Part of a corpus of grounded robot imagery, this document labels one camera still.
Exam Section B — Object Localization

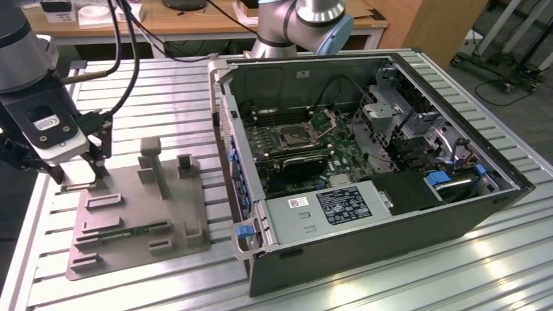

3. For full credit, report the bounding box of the blue slot retainer clip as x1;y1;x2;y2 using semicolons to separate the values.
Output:
225;135;239;163

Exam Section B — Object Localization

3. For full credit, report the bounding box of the silver metal drive cage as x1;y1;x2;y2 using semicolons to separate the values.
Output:
357;67;435;170

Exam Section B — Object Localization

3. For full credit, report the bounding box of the black RAM slot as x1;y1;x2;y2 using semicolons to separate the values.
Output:
251;115;313;122
247;108;310;115
249;111;311;119
253;119;313;126

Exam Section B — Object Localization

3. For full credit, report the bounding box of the grey power supply unit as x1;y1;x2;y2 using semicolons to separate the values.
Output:
263;180;393;246

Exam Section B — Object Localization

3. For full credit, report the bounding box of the flat cardboard sheet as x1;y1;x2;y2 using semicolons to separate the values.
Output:
345;0;386;22

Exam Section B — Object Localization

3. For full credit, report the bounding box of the white box with black top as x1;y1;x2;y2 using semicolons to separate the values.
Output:
40;1;74;23

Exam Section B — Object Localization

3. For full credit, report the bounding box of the grey parts rack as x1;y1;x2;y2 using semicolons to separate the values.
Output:
54;136;213;281

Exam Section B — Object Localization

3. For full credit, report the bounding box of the wooden cabinet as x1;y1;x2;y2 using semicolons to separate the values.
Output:
374;0;490;69

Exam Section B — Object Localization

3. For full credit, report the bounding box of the coloured wire bundle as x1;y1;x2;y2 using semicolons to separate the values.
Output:
447;138;477;170

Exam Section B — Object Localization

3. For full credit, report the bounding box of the black wheeled equipment stand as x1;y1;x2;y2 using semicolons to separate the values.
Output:
450;0;553;95

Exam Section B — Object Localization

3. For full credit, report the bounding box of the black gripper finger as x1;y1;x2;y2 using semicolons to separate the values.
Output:
0;129;66;186
79;124;114;180

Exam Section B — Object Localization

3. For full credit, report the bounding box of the black looped case wire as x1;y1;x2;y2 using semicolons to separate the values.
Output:
315;75;365;108

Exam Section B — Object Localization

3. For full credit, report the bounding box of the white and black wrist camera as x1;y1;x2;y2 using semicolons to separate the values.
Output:
6;95;90;168

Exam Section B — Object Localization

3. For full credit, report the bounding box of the black camera cable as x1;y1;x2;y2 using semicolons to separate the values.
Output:
77;0;141;134

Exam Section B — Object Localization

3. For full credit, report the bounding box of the green RAM stick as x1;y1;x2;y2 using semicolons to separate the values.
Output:
98;226;151;242

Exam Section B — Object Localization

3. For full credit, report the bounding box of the open cardboard box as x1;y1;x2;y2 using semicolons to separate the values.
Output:
231;0;261;26

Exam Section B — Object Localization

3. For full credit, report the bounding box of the silver chipset heatsink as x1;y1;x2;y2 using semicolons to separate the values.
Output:
329;174;358;188

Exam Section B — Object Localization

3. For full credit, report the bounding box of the black disk bay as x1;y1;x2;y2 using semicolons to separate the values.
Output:
370;170;446;217

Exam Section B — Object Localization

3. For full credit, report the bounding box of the CPU socket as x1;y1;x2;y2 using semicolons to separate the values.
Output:
275;124;319;152

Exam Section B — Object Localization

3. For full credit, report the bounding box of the white round roll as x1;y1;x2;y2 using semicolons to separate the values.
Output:
77;5;109;27

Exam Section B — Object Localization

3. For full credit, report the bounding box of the wooden desk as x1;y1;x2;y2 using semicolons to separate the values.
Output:
21;0;389;59

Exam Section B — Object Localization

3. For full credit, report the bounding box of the green motherboard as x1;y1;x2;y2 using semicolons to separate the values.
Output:
241;106;377;199

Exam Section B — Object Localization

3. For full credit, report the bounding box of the small white box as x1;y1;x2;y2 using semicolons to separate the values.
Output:
123;2;146;19

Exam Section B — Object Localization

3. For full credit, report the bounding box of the black open PC case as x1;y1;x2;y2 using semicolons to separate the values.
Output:
206;51;537;298

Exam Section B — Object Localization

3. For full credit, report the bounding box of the black graphics card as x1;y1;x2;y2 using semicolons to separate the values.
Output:
274;154;327;183

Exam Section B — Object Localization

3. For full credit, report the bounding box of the open metal socket cover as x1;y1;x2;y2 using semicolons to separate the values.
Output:
306;108;339;139

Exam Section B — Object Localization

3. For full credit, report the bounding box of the black cable with brown sleeve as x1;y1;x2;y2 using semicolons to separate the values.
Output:
59;0;122;86

